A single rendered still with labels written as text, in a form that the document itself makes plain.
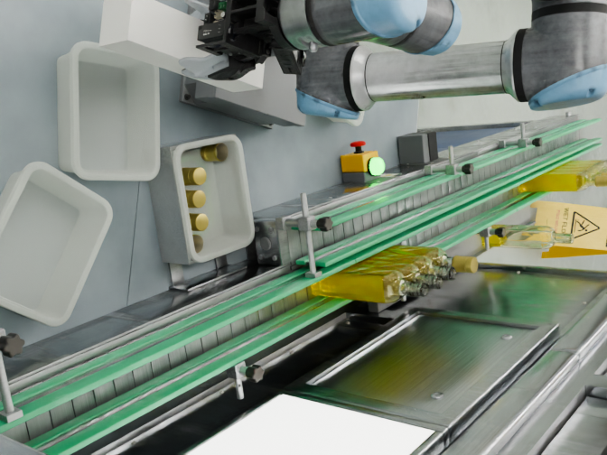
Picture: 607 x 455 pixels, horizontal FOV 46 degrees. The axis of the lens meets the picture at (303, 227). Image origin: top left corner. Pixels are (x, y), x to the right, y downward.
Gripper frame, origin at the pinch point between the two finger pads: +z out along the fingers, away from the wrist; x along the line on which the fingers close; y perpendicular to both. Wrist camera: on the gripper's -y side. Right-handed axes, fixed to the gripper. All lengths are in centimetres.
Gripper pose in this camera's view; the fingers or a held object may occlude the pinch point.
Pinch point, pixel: (195, 46)
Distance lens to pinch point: 100.8
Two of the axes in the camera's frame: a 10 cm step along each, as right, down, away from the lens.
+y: -6.4, -1.0, -7.6
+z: -7.7, -0.3, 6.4
